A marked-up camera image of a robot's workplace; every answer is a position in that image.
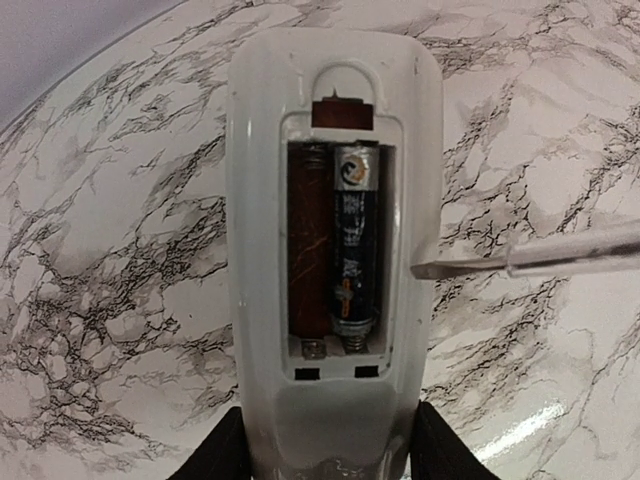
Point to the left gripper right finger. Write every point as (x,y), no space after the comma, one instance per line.
(438,453)

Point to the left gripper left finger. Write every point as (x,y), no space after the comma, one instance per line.
(222,455)

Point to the white remote control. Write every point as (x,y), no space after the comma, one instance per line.
(313,406)

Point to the clear handled screwdriver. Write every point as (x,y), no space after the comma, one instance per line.
(611,249)

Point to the black battery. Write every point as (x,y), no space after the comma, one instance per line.
(352,302)

